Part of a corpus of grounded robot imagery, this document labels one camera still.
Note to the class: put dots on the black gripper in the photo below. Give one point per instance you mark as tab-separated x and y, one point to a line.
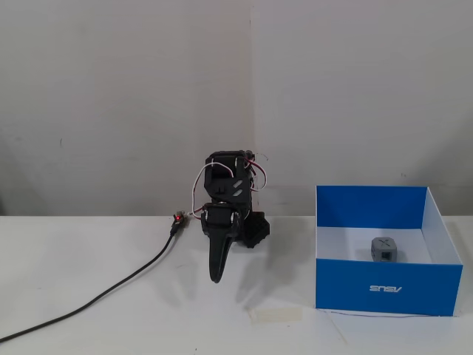
220	226

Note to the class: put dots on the gray block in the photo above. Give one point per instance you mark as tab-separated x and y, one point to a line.
383	249

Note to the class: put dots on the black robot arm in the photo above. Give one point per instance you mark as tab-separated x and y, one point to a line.
221	185

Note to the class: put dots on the blue cardboard box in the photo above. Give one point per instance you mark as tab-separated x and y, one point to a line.
388	288

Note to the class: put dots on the small board with red LED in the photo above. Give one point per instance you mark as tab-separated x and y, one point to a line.
178	220

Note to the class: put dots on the clear tape strip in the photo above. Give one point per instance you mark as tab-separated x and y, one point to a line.
275	315

